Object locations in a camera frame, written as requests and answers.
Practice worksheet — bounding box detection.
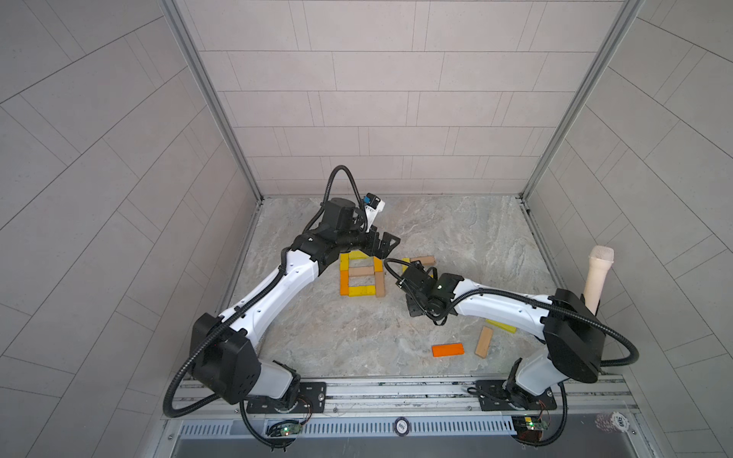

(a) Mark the tan block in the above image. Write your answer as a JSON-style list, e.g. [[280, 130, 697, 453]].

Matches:
[[349, 266, 375, 278], [410, 256, 436, 266], [374, 271, 386, 298], [475, 326, 494, 359]]

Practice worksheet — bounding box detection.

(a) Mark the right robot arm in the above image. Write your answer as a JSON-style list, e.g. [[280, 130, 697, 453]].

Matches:
[[385, 259, 639, 410]]

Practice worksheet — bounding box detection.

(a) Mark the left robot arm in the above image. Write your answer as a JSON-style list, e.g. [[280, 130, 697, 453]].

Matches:
[[162, 193, 400, 418]]

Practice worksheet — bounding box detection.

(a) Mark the right circuit board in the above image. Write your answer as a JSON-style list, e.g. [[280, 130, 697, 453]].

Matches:
[[512, 416, 549, 444]]

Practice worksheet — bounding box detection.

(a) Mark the circuit board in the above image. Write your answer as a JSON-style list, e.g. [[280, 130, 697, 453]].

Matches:
[[266, 420, 304, 438], [512, 416, 549, 444]]

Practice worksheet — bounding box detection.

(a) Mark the beige microphone on stand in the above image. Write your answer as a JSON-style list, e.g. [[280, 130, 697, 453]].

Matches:
[[583, 245, 615, 315]]

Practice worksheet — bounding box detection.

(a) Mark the left circuit board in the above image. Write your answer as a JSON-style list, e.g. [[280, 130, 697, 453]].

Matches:
[[266, 420, 304, 438]]

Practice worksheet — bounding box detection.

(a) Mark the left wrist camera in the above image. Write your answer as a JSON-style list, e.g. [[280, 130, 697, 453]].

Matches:
[[363, 193, 385, 231]]

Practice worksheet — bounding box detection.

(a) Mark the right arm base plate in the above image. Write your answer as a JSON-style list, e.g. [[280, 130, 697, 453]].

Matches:
[[467, 379, 557, 412]]

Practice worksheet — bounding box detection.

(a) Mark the aluminium rail frame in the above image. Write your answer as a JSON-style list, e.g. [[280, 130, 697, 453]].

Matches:
[[194, 375, 639, 419]]

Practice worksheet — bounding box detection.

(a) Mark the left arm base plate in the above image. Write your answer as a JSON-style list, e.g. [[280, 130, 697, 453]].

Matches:
[[245, 382, 328, 415]]

